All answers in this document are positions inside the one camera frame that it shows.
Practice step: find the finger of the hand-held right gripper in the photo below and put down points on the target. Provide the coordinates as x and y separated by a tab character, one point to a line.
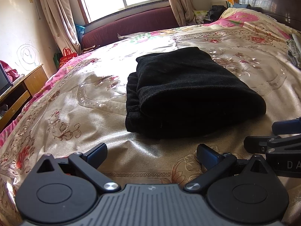
288	126
256	143

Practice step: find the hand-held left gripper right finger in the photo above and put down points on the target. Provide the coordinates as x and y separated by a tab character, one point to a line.
208	156

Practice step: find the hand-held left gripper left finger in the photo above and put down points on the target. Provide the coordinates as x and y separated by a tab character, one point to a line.
98	151

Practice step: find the black pants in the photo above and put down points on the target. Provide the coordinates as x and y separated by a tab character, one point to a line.
188	94

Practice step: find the floral satin bedspread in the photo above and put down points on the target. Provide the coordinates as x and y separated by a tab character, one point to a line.
82	113

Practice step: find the grey striped cloth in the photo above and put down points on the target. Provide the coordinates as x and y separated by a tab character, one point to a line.
295	51

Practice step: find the wooden tv cabinet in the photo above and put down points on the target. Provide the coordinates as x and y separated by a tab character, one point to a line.
30	80

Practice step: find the red shopping bag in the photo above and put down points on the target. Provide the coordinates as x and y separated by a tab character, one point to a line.
67	57

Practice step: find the green shopping bag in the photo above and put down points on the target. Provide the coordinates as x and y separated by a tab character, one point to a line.
56	61

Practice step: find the black monitor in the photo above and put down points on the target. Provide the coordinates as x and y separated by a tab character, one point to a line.
4	80

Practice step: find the pink cloth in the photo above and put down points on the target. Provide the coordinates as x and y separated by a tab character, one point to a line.
8	71

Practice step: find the blue plastic bag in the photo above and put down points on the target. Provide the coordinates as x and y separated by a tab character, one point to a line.
79	31

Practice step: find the dark wooden headboard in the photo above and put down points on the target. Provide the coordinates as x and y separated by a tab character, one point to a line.
270	0

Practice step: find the blue folded cloth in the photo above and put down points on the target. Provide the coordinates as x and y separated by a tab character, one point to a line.
242	6

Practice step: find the maroon upholstered bench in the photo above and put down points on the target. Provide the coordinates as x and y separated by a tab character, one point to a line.
131	26

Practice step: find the black clothes pile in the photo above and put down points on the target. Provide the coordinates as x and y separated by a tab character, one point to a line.
216	13

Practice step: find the white green plastic bag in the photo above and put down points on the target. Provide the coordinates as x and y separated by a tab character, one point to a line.
199	15

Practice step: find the beige patterned curtain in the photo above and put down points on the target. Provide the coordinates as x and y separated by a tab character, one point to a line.
178	2
58	16

